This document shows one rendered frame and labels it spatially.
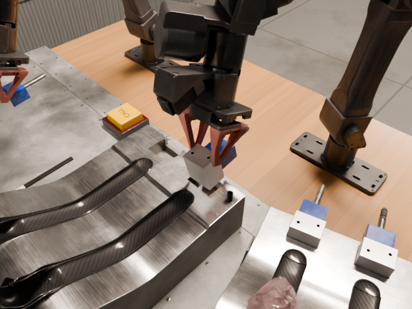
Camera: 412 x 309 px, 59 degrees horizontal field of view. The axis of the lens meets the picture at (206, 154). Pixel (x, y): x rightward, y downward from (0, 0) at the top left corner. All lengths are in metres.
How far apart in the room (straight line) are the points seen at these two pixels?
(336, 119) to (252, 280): 0.33
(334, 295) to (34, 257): 0.42
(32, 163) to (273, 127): 0.55
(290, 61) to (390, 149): 1.92
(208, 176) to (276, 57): 2.25
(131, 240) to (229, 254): 0.18
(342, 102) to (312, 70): 2.00
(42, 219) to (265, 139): 0.50
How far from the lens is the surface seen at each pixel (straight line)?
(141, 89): 1.01
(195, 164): 0.57
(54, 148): 0.88
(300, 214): 0.61
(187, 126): 0.57
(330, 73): 2.69
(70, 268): 0.54
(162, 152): 0.72
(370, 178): 0.81
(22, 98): 0.84
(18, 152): 0.90
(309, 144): 0.84
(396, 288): 0.63
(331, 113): 0.72
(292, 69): 2.66
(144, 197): 0.62
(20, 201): 0.64
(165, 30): 0.49
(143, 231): 0.59
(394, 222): 0.77
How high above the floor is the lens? 1.36
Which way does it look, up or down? 45 degrees down
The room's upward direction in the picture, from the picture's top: straight up
